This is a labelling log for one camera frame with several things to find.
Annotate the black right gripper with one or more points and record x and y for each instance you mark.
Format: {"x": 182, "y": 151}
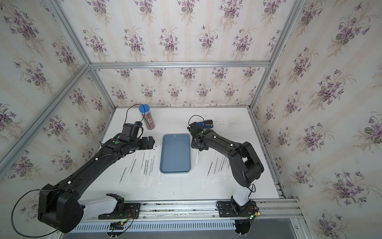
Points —
{"x": 193, "y": 146}

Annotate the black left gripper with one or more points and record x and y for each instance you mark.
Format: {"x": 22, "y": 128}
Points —
{"x": 145, "y": 145}

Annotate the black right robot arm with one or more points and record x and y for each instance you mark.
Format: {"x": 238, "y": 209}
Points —
{"x": 246, "y": 166}

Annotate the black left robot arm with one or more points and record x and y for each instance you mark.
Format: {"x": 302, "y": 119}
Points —
{"x": 60, "y": 205}

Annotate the blue storage tray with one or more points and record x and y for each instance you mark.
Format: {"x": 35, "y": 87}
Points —
{"x": 175, "y": 154}

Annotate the blue stapler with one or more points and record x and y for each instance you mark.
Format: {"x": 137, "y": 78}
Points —
{"x": 206, "y": 123}

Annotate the clear tube of coloured pencils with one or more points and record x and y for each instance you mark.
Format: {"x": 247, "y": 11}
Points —
{"x": 147, "y": 116}

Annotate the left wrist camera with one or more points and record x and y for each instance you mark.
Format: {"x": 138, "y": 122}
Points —
{"x": 131, "y": 130}

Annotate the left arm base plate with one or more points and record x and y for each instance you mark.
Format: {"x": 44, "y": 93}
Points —
{"x": 128, "y": 210}

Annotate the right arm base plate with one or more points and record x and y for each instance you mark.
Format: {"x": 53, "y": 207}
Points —
{"x": 229, "y": 209}

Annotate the aluminium mounting rail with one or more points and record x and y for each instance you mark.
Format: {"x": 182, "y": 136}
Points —
{"x": 182, "y": 210}

